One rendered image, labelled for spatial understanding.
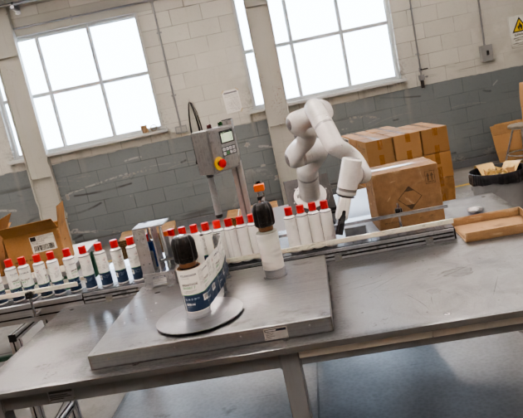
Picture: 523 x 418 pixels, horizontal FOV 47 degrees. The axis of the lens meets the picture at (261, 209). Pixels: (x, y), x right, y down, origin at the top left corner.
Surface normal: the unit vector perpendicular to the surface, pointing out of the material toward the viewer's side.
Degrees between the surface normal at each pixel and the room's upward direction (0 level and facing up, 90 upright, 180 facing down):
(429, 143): 90
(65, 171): 90
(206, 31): 90
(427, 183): 90
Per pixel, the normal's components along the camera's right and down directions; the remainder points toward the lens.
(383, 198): 0.00, 0.20
